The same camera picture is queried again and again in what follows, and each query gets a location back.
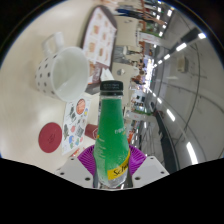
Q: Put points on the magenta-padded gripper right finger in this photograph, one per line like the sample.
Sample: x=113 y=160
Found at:
x=150 y=170

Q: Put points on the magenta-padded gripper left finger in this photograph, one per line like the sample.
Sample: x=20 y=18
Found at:
x=75 y=171

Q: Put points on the green drink bottle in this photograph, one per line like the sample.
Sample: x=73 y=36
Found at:
x=111 y=133

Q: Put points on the flat round red coaster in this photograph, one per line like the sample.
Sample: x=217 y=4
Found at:
x=50 y=137

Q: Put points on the colourful sticker sheet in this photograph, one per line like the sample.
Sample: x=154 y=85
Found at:
x=76 y=125

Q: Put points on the white polka-dot mug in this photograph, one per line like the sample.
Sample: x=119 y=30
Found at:
x=68 y=75

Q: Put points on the crumpled white napkin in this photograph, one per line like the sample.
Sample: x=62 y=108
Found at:
x=106 y=75

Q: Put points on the beige cafeteria chair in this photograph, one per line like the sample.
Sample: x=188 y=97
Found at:
x=122 y=71

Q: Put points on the ceiling air conditioner unit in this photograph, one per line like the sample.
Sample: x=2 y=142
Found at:
x=182 y=64

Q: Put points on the ceiling strip lights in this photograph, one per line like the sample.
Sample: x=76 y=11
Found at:
x=181 y=46

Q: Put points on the brown food tray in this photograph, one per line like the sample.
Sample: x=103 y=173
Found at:
x=100 y=36

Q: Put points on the far cafeteria chairs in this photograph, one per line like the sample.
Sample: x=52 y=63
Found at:
x=133 y=33

